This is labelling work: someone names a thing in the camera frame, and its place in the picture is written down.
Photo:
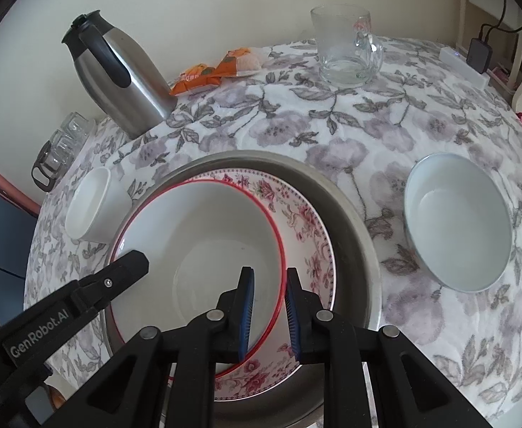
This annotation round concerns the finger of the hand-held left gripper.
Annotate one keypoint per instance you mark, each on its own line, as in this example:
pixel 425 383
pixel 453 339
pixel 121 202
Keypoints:
pixel 123 272

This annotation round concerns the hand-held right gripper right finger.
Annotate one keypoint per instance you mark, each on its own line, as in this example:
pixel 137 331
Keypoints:
pixel 294 316

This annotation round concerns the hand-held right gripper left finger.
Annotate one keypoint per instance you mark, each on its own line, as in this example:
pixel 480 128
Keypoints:
pixel 246 316

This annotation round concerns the white square cup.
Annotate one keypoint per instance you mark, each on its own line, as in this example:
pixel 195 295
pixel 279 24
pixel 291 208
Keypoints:
pixel 87 205

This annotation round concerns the strawberry print bowl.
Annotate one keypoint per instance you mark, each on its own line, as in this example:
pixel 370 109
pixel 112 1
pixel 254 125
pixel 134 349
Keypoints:
pixel 198 232

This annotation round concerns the round stainless steel plate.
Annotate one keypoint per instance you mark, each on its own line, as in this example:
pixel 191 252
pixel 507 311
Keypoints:
pixel 345 240

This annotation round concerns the pink floral plate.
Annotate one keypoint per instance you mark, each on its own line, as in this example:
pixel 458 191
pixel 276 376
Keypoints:
pixel 296 218

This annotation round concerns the white bowl with red emblem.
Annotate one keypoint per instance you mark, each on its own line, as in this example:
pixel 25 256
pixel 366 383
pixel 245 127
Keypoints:
pixel 457 223

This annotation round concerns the blue cabinet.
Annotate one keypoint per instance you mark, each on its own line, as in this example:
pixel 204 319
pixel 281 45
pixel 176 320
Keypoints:
pixel 2 236

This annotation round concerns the clear glass cup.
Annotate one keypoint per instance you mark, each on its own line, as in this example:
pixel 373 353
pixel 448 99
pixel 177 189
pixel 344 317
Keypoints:
pixel 62 149
pixel 76 127

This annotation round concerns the pink panel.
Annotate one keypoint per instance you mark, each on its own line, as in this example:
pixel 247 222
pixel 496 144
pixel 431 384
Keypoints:
pixel 11 191

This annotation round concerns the stainless steel thermos jug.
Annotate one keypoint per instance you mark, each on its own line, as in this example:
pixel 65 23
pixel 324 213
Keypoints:
pixel 127 84

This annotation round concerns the orange snack packet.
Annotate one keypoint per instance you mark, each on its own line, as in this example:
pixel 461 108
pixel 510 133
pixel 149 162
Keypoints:
pixel 194 80
pixel 238 62

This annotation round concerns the clear glass mug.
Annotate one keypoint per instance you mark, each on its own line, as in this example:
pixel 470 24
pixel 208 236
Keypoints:
pixel 341 53

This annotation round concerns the white power strip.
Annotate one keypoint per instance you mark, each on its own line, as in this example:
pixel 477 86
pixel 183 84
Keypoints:
pixel 455 60

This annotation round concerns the black charger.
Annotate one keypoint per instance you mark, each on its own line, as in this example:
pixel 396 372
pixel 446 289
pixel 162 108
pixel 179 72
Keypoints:
pixel 479 55

